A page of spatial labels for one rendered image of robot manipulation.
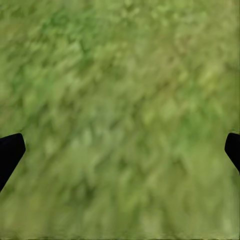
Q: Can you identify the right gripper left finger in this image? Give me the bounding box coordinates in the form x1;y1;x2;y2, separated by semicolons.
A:
0;133;26;193

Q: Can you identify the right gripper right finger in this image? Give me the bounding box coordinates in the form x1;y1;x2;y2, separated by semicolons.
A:
224;133;240;172

